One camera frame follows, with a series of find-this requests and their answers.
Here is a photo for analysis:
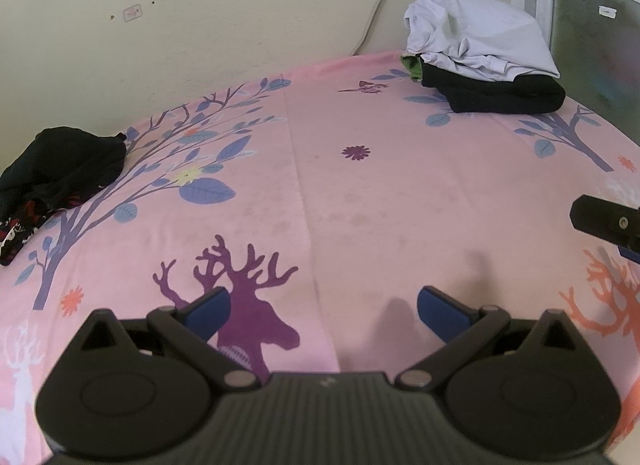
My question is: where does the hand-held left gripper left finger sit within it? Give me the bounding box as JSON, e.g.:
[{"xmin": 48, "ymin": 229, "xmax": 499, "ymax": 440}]
[{"xmin": 80, "ymin": 286, "xmax": 263, "ymax": 391}]

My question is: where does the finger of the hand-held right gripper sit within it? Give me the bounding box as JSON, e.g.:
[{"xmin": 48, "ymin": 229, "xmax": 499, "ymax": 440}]
[{"xmin": 570, "ymin": 195, "xmax": 640, "ymax": 263}]

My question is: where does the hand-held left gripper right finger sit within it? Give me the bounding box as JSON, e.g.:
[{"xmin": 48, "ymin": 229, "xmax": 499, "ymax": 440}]
[{"xmin": 395, "ymin": 285, "xmax": 571, "ymax": 391}]

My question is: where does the white t-shirt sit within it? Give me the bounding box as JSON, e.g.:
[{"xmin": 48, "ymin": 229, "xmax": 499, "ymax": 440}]
[{"xmin": 404, "ymin": 0, "xmax": 562, "ymax": 84}]

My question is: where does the pink printed bedsheet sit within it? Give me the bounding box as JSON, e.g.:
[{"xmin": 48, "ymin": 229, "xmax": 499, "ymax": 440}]
[{"xmin": 0, "ymin": 49, "xmax": 640, "ymax": 465}]

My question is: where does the black folded garment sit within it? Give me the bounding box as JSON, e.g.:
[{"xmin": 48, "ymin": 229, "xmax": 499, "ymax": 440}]
[{"xmin": 421, "ymin": 62, "xmax": 567, "ymax": 115}]

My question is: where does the red patterned dark garment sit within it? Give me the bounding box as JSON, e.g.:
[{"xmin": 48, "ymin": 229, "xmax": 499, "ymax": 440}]
[{"xmin": 0, "ymin": 190, "xmax": 96, "ymax": 267}]

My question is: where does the black crumpled garment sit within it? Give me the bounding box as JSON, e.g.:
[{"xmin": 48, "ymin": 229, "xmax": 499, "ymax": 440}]
[{"xmin": 0, "ymin": 127, "xmax": 127, "ymax": 226}]

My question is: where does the green cloth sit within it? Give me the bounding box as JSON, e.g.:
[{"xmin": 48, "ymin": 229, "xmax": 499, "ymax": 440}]
[{"xmin": 401, "ymin": 55, "xmax": 426, "ymax": 82}]

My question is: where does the window with grey frame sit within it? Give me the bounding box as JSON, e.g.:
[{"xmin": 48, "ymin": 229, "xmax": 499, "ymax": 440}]
[{"xmin": 510, "ymin": 0, "xmax": 640, "ymax": 146}]

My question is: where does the grey wall cable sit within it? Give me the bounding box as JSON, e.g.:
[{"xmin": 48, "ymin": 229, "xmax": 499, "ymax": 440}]
[{"xmin": 350, "ymin": 0, "xmax": 407, "ymax": 57}]

